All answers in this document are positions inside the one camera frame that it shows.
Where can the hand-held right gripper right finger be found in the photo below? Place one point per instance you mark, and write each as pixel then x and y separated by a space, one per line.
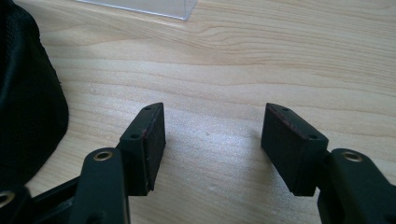
pixel 292 155

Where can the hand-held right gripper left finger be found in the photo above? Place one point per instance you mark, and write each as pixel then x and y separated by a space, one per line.
pixel 143 152

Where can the clear plastic box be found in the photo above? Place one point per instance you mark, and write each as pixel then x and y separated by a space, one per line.
pixel 149 6

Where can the black cloth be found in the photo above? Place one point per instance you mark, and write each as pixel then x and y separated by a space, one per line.
pixel 28 102

